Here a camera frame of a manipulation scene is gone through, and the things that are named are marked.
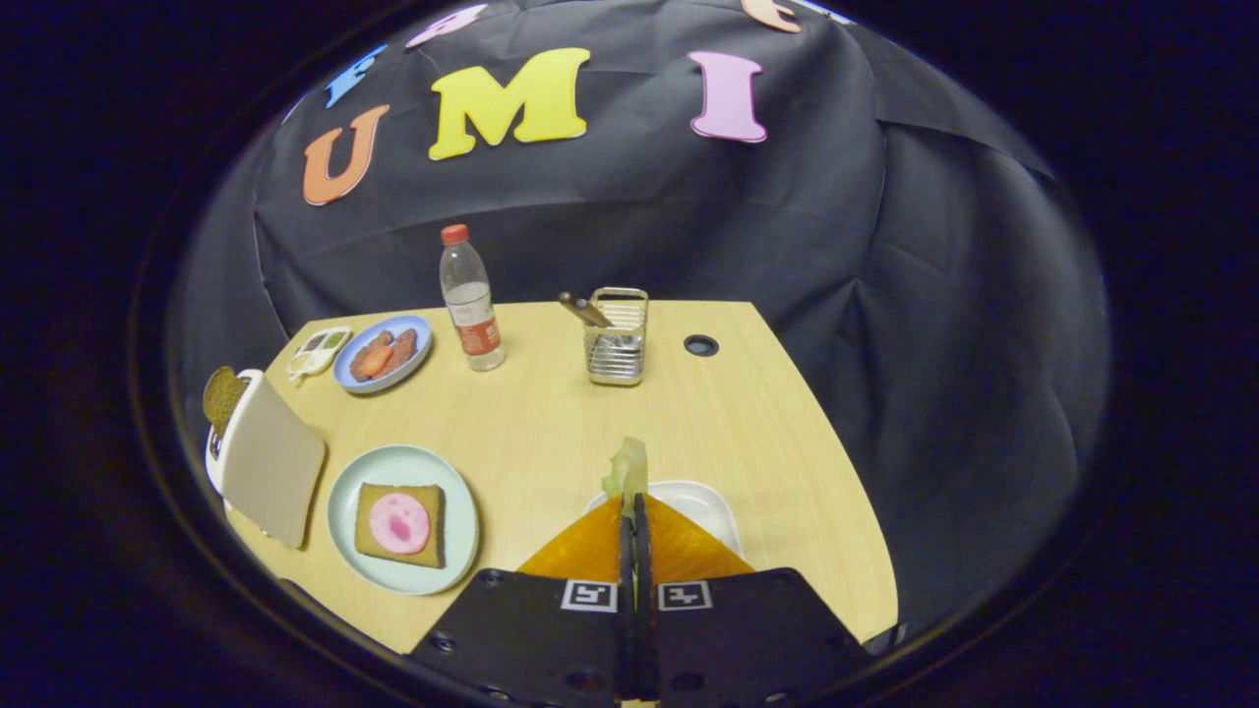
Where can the blue round plate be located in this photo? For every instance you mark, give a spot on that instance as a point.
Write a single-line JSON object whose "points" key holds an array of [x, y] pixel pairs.
{"points": [[411, 366]]}

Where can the brown bread slice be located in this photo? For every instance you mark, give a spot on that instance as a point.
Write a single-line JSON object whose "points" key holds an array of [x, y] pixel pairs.
{"points": [[222, 393], [433, 541]]}

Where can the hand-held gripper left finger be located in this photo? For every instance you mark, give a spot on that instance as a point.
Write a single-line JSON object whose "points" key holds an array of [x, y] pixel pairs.
{"points": [[531, 639]]}

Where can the clear bottle with red cap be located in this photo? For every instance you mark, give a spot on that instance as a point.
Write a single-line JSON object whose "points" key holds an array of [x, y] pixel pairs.
{"points": [[472, 315]]}

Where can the brown meat patty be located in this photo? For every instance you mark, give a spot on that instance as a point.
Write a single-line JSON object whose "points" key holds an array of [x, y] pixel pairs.
{"points": [[362, 354], [403, 346]]}

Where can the light green round plate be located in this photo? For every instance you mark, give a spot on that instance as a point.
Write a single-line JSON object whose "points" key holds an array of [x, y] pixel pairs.
{"points": [[344, 521]]}

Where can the small white square plate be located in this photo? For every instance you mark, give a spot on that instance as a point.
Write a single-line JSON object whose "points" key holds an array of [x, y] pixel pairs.
{"points": [[700, 506]]}

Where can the red tomato slice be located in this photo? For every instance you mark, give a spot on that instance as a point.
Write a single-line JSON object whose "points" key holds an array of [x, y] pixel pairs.
{"points": [[375, 362]]}

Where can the white toaster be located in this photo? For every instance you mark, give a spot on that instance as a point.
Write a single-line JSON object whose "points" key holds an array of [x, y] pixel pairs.
{"points": [[268, 462]]}

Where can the white divided seasoning tray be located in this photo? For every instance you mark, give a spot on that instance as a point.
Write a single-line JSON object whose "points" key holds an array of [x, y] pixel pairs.
{"points": [[317, 351]]}

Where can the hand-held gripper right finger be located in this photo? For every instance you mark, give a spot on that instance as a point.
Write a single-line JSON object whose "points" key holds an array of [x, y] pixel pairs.
{"points": [[748, 639]]}

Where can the pink ham slice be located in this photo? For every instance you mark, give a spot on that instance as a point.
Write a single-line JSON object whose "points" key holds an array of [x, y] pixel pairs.
{"points": [[398, 523]]}

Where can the green lettuce leaf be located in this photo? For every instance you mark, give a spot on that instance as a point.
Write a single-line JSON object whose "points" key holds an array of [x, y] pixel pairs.
{"points": [[629, 470]]}

